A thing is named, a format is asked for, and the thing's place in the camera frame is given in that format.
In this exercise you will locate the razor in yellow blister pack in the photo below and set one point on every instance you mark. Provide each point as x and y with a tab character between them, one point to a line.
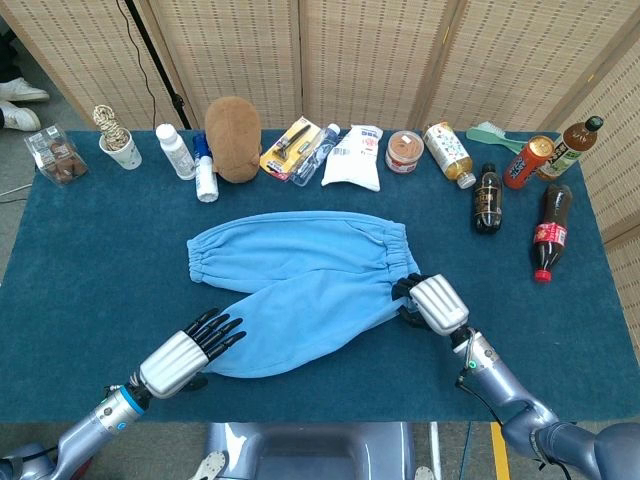
285	155

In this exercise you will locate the white table leg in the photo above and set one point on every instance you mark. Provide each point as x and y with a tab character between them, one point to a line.
435	450

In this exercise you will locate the black tripod stand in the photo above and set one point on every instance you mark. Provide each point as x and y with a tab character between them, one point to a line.
160	65

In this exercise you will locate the white perforated foot plate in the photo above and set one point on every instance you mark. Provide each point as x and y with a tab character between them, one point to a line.
424	474
210	465

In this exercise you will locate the white paper cup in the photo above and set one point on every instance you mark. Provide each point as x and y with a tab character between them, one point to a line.
125	155

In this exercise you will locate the clear plastic toothbrush pack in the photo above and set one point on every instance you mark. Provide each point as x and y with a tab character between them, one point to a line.
315	155

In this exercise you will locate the round jar with red label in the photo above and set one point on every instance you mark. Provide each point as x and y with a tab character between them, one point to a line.
404	152

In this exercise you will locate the white sneaker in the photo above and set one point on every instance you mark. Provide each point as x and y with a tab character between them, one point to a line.
17	119
22	91

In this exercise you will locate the brown plush toy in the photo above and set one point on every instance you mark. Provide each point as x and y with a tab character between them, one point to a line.
232	140

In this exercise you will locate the yellow tea bottle white label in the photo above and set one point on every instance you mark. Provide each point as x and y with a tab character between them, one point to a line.
447	150

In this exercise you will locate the brown tea bottle green cap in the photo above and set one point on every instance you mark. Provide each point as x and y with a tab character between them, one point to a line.
570	147

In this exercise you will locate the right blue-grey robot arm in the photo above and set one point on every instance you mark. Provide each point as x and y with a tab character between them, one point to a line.
520	405

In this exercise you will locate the light green brush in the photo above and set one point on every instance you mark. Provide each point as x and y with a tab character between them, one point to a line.
487	132

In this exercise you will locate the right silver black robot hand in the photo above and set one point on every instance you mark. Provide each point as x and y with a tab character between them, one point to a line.
440	305

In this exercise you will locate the clear box of brown pastries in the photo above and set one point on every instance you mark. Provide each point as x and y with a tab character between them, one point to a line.
57	157

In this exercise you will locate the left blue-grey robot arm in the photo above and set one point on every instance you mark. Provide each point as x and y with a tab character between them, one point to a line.
100	420

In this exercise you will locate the tall white plastic bottle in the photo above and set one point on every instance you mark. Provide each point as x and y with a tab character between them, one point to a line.
177	155

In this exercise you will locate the white soft pouch bag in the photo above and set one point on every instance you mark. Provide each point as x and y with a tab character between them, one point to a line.
352	165

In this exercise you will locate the teal table cloth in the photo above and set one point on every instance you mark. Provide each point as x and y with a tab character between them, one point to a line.
100	275

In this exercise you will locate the white bottle with blue cap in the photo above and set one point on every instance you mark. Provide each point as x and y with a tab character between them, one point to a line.
205	180

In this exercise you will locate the orange drink can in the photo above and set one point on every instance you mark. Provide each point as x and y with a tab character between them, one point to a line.
525	165

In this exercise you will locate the blue-grey robot torso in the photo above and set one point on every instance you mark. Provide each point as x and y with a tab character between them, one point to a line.
310	450

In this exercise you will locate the black coffee bottle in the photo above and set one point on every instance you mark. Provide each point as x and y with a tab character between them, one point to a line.
487	200

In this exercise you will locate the cola bottle red label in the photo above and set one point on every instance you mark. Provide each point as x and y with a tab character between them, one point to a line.
550	235

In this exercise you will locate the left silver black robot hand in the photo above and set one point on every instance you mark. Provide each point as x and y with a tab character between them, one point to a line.
170	365

